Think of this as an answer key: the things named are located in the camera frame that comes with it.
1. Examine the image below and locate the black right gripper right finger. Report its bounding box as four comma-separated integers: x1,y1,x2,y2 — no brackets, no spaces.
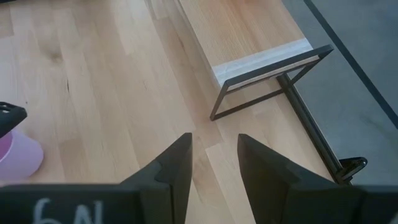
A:
237,133,346,224

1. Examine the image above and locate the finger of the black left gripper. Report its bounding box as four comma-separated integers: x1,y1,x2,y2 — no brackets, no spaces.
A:
0,101,29,139

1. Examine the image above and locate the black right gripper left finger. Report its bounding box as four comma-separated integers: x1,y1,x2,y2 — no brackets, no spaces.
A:
120,132,194,224

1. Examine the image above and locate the lilac pink plastic mug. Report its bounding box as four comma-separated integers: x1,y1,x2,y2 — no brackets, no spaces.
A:
0,128,45,185

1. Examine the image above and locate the black aluminium table frame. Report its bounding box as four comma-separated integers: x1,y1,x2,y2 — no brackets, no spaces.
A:
275,72,369,187

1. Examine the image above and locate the wooden shelf with black frame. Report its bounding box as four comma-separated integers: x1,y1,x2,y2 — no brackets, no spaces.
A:
177,0,335,122

